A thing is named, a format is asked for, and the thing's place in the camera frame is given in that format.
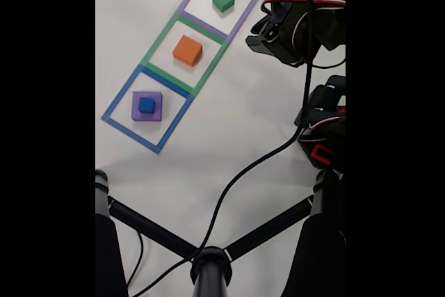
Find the orange foam block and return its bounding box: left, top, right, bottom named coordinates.
left=172, top=35, right=204, bottom=67

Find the purple foam block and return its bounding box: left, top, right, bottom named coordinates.
left=131, top=90, right=163, bottom=123

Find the small blue foam cube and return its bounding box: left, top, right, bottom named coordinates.
left=138, top=97, right=156, bottom=114

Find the green tape square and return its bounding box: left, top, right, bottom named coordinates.
left=140, top=11, right=232, bottom=98

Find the red table clamp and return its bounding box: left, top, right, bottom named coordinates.
left=310, top=143, right=334, bottom=166

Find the blue tape square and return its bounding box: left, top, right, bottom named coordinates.
left=100, top=63, right=195, bottom=155

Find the black tripod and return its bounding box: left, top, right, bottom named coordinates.
left=95, top=168, right=346, bottom=297

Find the black camera cable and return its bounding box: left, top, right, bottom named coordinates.
left=131, top=0, right=316, bottom=297

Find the thin black cable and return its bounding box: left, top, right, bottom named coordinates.
left=125, top=230, right=144, bottom=287

